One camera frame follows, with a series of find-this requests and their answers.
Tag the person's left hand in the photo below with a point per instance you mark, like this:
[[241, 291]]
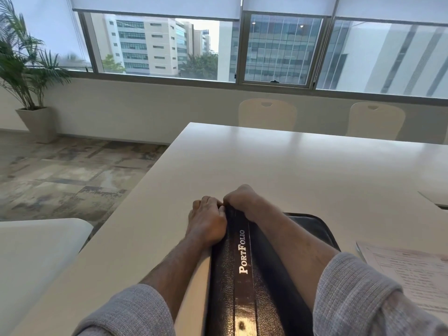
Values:
[[206, 222]]

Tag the person's right hand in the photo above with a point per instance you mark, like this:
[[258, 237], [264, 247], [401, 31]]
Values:
[[245, 199]]

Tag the person's right fingers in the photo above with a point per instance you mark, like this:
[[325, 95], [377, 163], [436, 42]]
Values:
[[232, 202]]

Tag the person's left fingers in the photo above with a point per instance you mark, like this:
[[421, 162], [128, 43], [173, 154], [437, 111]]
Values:
[[210, 202]]

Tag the black leather folder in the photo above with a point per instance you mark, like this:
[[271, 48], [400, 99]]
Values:
[[259, 276]]

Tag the person's left forearm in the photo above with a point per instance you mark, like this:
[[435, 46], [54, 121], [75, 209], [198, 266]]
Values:
[[147, 293]]

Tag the person's right forearm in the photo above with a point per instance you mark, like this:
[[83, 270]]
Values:
[[336, 279]]

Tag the cream plastic chair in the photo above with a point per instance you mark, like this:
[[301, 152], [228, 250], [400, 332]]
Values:
[[376, 120], [267, 113]]

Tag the white side table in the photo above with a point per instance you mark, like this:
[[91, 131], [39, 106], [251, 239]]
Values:
[[33, 269]]

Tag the white square planter pot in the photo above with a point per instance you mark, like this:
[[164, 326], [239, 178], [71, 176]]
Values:
[[36, 124]]

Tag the printed paper sheets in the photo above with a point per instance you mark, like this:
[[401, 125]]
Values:
[[411, 272]]

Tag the white roller blind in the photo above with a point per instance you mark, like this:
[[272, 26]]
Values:
[[155, 5], [288, 5], [392, 8]]

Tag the green potted palm plant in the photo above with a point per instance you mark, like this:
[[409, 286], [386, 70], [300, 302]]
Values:
[[24, 62]]

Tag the grey metal window frame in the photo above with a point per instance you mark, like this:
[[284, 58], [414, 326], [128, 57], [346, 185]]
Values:
[[241, 48]]

